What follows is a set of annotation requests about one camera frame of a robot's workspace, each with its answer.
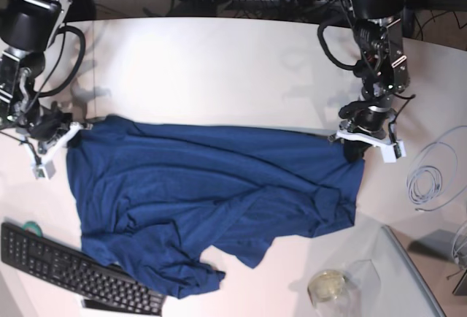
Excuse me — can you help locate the dark blue t-shirt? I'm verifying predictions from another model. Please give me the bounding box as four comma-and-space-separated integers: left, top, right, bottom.
66, 115, 365, 299

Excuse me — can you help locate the clear tape roll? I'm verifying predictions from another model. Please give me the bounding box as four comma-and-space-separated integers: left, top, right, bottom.
307, 270, 347, 307

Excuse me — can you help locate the black computer keyboard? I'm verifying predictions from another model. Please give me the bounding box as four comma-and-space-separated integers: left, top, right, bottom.
1, 222, 165, 308

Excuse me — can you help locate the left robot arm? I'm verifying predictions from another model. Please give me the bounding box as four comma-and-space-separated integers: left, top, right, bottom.
317, 0, 409, 163

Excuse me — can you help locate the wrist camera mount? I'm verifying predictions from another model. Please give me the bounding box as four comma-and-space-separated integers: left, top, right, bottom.
328, 113, 406, 163
15, 117, 93, 180

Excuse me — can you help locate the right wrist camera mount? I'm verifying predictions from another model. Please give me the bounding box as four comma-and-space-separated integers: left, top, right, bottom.
15, 117, 93, 180

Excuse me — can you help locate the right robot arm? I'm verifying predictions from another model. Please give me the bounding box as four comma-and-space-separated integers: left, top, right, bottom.
1, 0, 86, 153

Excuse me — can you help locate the green tape roll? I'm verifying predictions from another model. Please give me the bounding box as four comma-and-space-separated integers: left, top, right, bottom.
22, 221, 43, 237

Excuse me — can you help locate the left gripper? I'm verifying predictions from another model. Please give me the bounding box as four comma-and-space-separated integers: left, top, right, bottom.
339, 101, 395, 162

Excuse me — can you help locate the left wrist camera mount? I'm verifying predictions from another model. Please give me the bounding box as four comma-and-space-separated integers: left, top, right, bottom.
328, 113, 406, 163

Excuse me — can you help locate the light blue coiled cable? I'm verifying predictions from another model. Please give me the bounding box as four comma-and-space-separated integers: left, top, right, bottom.
406, 125, 467, 213

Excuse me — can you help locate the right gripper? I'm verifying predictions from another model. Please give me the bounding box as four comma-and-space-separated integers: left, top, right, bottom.
26, 110, 82, 149

